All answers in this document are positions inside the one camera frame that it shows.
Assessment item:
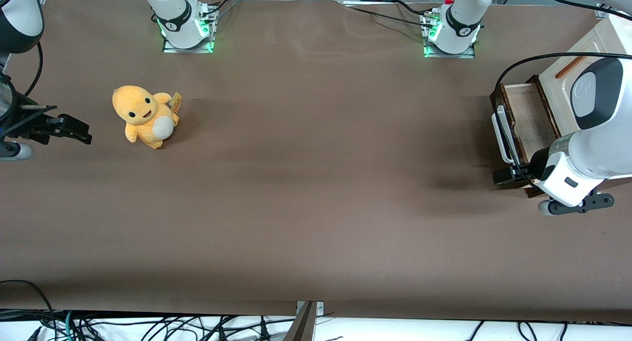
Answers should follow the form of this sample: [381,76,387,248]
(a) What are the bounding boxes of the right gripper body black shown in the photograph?
[0,74,61,144]

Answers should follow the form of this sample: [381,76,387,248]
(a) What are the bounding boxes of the dark brown wooden drawer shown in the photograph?
[489,74,564,199]

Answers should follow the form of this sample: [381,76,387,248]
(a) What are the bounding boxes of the white drawer handle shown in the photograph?
[491,105,519,164]

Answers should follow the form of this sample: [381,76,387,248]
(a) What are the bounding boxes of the beige wooden drawer cabinet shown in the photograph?
[538,13,632,182]

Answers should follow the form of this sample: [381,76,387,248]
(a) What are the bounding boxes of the yellow plush toy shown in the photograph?
[112,85,183,150]

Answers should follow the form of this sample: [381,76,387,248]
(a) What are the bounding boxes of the brown table cover sheet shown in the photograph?
[0,0,632,323]

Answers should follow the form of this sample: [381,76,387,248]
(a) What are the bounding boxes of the dark mounting beam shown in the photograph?
[282,302,317,341]

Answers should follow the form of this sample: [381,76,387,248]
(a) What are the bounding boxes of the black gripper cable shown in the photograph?
[24,41,44,98]
[493,51,632,190]

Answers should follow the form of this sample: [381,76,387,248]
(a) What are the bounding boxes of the copper drawer handle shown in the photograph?
[554,54,588,80]

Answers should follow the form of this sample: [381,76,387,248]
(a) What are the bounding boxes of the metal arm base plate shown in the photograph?
[421,10,476,59]
[161,8,217,54]

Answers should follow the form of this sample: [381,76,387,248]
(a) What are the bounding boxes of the grey cable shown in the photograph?
[213,0,243,24]

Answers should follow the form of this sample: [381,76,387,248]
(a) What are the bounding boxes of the silver metal bracket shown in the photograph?
[295,301,325,316]

